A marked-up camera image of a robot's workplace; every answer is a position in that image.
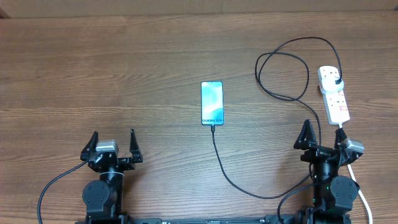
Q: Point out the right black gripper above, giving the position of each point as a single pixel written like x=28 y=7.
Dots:
x=303 y=143

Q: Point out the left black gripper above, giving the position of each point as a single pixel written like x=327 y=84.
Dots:
x=129 y=163

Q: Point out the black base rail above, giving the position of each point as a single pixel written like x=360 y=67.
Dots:
x=268 y=219

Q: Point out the white power strip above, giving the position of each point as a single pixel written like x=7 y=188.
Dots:
x=335 y=103

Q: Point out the blue Samsung Galaxy smartphone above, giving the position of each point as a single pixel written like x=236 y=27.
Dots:
x=212 y=103

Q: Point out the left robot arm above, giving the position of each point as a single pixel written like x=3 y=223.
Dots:
x=104 y=197

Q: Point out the white charger plug adapter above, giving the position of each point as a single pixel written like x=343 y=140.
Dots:
x=330 y=85

